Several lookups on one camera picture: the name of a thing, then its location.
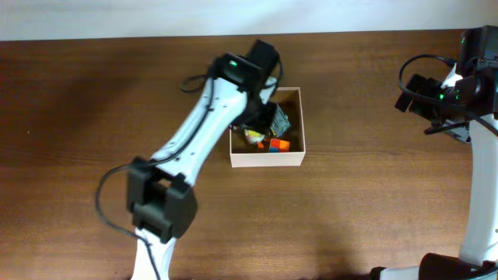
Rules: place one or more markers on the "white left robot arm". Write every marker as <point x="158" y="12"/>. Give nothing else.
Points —
<point x="160" y="196"/>

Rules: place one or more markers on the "colourful puzzle cube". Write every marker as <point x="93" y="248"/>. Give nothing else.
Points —
<point x="278" y="145"/>

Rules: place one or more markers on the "white duck pink hat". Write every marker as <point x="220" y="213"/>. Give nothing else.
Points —
<point x="239" y="131"/>

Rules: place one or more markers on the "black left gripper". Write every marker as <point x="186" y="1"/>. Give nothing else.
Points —
<point x="261" y="125"/>

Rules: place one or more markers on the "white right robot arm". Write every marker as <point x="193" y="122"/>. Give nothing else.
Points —
<point x="464" y="107"/>

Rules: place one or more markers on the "grey yellow toy truck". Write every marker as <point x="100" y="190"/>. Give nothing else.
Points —
<point x="280" y="123"/>

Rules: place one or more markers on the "pink open box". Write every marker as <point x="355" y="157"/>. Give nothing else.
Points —
<point x="243" y="155"/>

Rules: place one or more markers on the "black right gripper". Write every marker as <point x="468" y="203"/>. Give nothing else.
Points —
<point x="457" y="126"/>

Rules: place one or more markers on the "yellow ball blue letters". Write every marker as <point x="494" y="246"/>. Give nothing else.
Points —
<point x="253" y="136"/>

